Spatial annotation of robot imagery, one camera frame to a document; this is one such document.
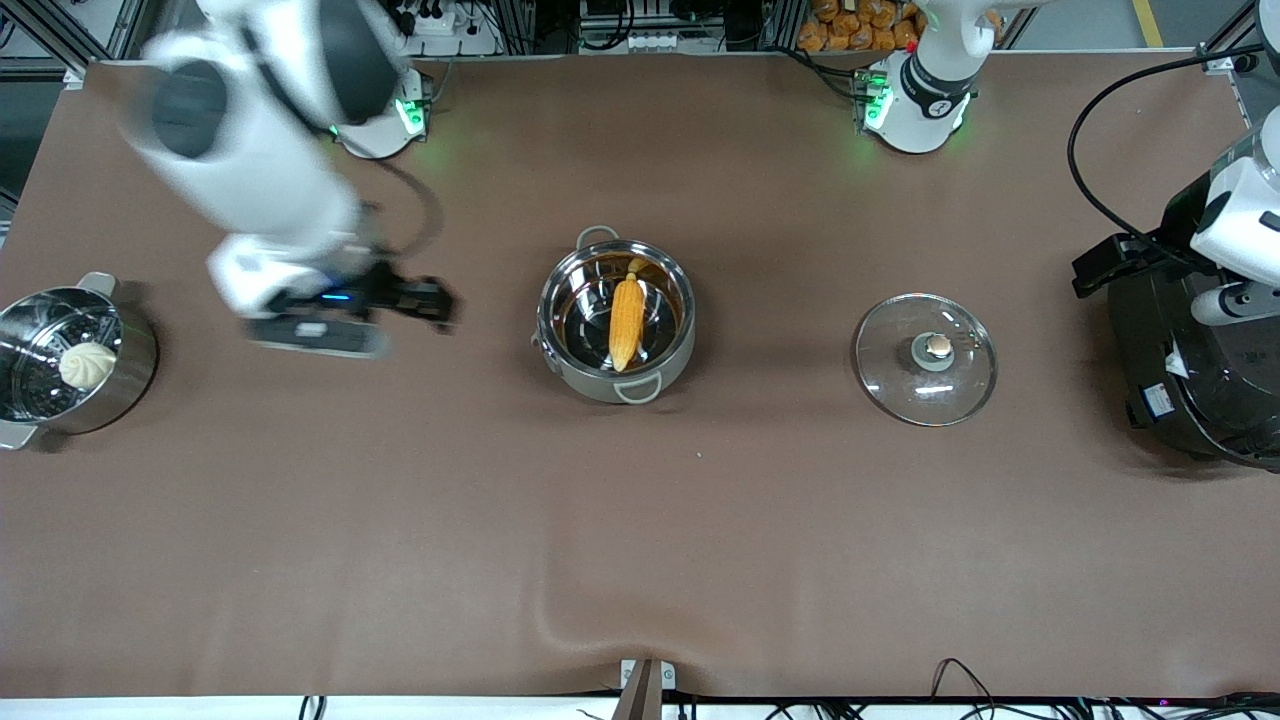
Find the perforated steamer insert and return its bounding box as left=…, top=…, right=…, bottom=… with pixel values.
left=0, top=318, right=123, bottom=421

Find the shiny steel steamer pot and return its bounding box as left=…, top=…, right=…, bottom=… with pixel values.
left=0, top=271, right=159, bottom=451

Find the aluminium frame profile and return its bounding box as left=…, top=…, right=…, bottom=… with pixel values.
left=1198, top=0, right=1280, bottom=79
left=20, top=0, right=136, bottom=86

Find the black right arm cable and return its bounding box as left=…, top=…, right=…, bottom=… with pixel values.
left=335, top=150, right=447, bottom=263

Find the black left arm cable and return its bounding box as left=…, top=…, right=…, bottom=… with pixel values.
left=1066, top=40, right=1266, bottom=253

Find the black rice cooker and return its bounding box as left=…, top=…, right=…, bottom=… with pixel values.
left=1107, top=262, right=1280, bottom=473

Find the table cover cloth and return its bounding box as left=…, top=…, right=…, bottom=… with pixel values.
left=0, top=55, right=1280, bottom=701

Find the looped black floor cable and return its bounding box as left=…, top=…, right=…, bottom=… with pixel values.
left=928, top=657, right=1003, bottom=703

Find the grey steel cooking pot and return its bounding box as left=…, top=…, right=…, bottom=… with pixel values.
left=530, top=225, right=698, bottom=406

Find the white steamed bun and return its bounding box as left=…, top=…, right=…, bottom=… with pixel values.
left=58, top=342, right=119, bottom=391

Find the metal table clamp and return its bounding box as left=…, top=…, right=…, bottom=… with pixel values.
left=612, top=657, right=677, bottom=720

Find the white power strip with plugs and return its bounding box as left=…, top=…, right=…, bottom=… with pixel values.
left=388, top=0, right=463, bottom=39

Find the bag of orange bread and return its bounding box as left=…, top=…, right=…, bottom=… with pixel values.
left=797, top=0, right=926, bottom=54

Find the yellow corn cob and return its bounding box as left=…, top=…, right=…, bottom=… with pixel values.
left=607, top=258, right=650, bottom=374

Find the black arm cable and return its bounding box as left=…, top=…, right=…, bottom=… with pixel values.
left=335, top=150, right=447, bottom=263
left=1066, top=40, right=1266, bottom=253

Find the glass pot lid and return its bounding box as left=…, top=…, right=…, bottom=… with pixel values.
left=853, top=292, right=999, bottom=429

